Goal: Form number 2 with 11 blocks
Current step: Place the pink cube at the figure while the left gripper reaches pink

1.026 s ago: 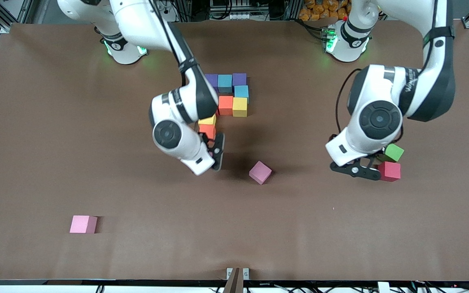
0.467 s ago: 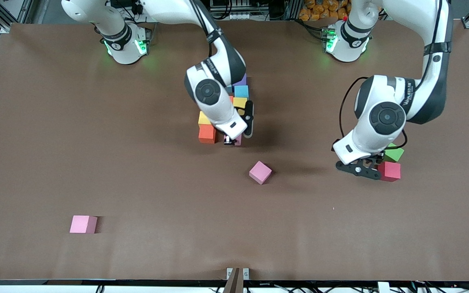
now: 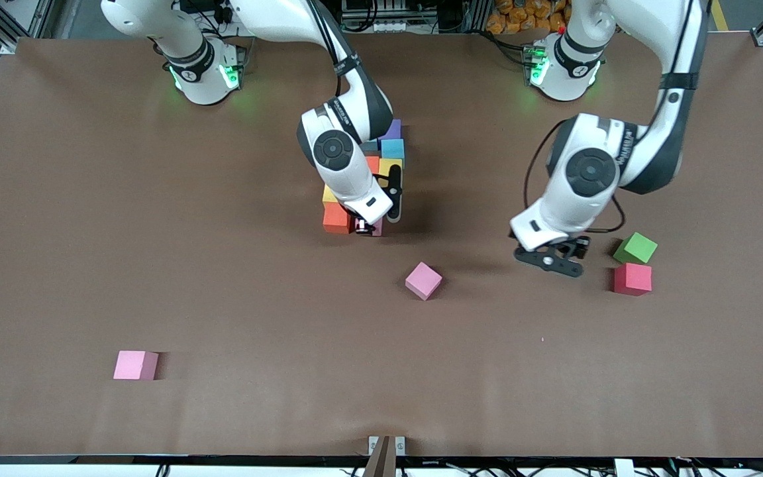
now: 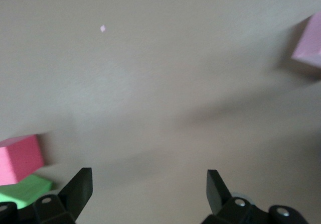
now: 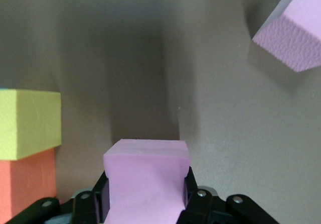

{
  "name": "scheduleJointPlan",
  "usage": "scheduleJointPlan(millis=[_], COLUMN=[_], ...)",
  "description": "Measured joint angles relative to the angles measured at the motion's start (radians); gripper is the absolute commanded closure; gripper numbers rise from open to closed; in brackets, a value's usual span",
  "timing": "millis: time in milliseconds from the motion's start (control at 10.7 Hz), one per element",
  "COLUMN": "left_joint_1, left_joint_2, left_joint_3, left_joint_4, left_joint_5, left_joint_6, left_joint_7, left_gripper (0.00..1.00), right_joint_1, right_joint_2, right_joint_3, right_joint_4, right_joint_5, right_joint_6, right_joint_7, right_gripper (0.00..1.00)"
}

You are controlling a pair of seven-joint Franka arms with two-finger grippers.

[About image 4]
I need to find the brown table cover sheet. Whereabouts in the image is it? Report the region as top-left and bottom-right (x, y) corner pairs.
(0, 0), (321, 224)

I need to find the pink foam cube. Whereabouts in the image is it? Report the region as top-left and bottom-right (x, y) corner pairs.
(290, 11), (321, 70)

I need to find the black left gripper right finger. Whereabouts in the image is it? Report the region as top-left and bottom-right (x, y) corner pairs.
(202, 169), (309, 224)

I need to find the red foam cube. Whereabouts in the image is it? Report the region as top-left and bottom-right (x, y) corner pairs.
(0, 134), (45, 186)

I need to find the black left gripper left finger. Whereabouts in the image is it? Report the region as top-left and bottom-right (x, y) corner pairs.
(0, 167), (93, 224)

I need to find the green foam cube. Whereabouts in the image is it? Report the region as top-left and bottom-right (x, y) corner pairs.
(0, 173), (54, 209)

